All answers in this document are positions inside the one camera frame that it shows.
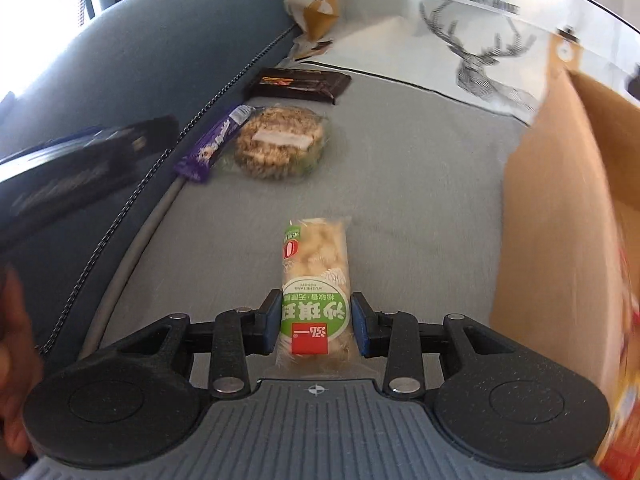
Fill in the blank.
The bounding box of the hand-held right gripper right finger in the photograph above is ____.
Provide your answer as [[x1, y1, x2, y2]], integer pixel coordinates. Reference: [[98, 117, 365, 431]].
[[349, 291, 532, 397]]

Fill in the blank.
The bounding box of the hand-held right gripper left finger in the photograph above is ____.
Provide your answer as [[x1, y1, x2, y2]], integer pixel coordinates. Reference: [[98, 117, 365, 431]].
[[106, 288, 284, 399]]

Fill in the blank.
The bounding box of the green white snack packet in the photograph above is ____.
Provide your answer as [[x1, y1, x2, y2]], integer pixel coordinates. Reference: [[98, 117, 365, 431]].
[[273, 215, 362, 377]]

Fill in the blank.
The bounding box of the cardboard box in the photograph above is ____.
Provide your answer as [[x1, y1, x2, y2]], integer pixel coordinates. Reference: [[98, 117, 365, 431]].
[[488, 67, 640, 413]]

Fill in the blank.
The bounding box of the person's left hand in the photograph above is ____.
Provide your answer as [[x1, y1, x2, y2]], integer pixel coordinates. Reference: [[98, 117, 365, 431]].
[[0, 264, 47, 457]]

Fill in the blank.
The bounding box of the blue grey sofa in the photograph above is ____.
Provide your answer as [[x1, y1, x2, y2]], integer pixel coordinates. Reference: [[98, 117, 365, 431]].
[[0, 0, 302, 367]]

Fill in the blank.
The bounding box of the purple candy bar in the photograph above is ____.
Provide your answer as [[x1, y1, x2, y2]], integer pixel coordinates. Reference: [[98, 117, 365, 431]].
[[173, 104, 254, 185]]

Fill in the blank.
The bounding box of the grey deer print cover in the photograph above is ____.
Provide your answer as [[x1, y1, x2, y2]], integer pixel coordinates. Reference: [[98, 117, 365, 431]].
[[82, 0, 640, 392]]

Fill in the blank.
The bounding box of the round oat cake packet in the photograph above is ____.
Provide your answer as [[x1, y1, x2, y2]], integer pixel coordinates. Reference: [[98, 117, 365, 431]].
[[233, 104, 331, 181]]

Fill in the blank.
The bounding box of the dark brown snack packet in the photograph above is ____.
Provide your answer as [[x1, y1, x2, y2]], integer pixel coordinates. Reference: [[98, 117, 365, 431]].
[[243, 68, 352, 106]]

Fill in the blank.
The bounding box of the orange patterned snack packet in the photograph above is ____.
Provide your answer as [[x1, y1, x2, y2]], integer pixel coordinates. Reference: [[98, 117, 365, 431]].
[[596, 247, 640, 480]]

